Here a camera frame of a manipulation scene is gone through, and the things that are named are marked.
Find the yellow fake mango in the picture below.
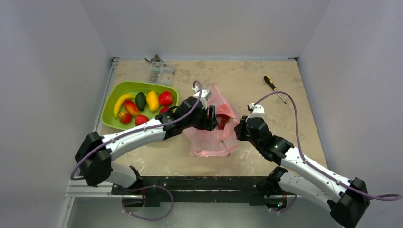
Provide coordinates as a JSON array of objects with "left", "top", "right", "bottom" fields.
[{"left": 146, "top": 91, "right": 160, "bottom": 112}]

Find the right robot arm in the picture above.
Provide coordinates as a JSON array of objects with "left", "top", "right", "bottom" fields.
[{"left": 234, "top": 116, "right": 370, "bottom": 228}]

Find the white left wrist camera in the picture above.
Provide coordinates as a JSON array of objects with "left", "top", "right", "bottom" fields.
[{"left": 192, "top": 87, "right": 212, "bottom": 109}]

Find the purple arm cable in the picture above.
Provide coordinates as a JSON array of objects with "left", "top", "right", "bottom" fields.
[
  {"left": 253, "top": 91, "right": 403, "bottom": 202},
  {"left": 70, "top": 80, "right": 203, "bottom": 181}
]

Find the yellow fake banana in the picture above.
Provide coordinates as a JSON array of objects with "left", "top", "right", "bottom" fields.
[{"left": 113, "top": 93, "right": 135, "bottom": 119}]

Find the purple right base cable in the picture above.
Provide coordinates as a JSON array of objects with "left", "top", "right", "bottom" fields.
[{"left": 269, "top": 193, "right": 298, "bottom": 215}]

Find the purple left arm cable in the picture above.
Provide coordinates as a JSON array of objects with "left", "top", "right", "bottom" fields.
[{"left": 70, "top": 80, "right": 203, "bottom": 181}]

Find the pink plastic bag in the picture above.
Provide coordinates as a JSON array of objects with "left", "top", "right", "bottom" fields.
[{"left": 184, "top": 84, "right": 239, "bottom": 157}]

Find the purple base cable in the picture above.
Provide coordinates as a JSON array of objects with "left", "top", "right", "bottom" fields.
[
  {"left": 121, "top": 185, "right": 174, "bottom": 221},
  {"left": 269, "top": 193, "right": 298, "bottom": 215}
]

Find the green plastic tray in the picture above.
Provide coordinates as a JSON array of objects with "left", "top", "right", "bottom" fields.
[{"left": 101, "top": 81, "right": 179, "bottom": 130}]

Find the red orange fake mango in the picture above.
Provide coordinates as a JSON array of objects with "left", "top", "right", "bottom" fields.
[{"left": 123, "top": 100, "right": 140, "bottom": 117}]

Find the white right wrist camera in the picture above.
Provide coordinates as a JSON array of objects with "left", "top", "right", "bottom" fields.
[{"left": 247, "top": 103, "right": 265, "bottom": 119}]

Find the dark metal clamp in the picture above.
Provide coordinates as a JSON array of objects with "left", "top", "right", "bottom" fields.
[{"left": 144, "top": 54, "right": 164, "bottom": 63}]

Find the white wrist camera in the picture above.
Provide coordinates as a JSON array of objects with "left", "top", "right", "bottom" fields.
[
  {"left": 192, "top": 87, "right": 212, "bottom": 109},
  {"left": 247, "top": 103, "right": 265, "bottom": 119}
]

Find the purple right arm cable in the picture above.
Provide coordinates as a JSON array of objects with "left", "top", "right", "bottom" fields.
[{"left": 253, "top": 91, "right": 403, "bottom": 202}]

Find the black yellow screwdriver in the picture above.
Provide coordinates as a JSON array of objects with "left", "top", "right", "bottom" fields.
[{"left": 263, "top": 76, "right": 287, "bottom": 104}]

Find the shiny red fake apple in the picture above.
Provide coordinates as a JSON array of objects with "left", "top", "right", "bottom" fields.
[{"left": 158, "top": 91, "right": 173, "bottom": 107}]

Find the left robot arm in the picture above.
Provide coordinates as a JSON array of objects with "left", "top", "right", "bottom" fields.
[{"left": 75, "top": 97, "right": 218, "bottom": 194}]

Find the red fake pomegranate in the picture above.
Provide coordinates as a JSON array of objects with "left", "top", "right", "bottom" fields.
[{"left": 159, "top": 107, "right": 170, "bottom": 114}]

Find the dark green fake avocado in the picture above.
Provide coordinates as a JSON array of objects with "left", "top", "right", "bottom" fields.
[{"left": 135, "top": 92, "right": 147, "bottom": 112}]

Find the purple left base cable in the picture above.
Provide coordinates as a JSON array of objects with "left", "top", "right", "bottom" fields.
[{"left": 121, "top": 185, "right": 174, "bottom": 221}]

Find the clear plastic screw box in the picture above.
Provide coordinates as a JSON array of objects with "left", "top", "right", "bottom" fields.
[{"left": 131, "top": 62, "right": 174, "bottom": 86}]

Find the red round fake fruit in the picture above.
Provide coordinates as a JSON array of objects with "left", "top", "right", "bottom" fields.
[{"left": 134, "top": 115, "right": 149, "bottom": 126}]

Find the aluminium frame rail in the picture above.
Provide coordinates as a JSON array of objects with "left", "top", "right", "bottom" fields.
[{"left": 61, "top": 57, "right": 120, "bottom": 228}]

